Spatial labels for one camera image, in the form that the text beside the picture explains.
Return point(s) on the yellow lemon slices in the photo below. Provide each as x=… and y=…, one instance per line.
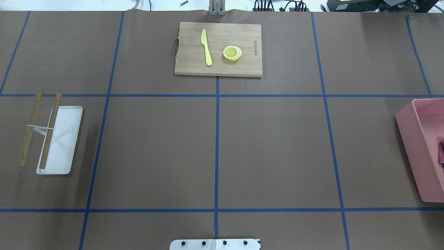
x=232, y=53

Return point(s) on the bamboo cutting board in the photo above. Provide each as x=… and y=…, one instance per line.
x=190, y=57

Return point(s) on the yellow plastic knife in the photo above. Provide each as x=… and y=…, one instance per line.
x=204, y=42

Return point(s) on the white rectangular tray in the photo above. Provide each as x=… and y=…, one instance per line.
x=63, y=142

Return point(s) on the black monitor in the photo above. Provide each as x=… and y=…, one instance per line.
x=388, y=6

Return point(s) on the pink plastic bin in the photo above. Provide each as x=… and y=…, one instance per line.
x=421, y=127

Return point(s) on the aluminium frame post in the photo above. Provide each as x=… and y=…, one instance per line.
x=217, y=8

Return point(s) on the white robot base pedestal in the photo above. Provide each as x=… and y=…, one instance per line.
x=215, y=244

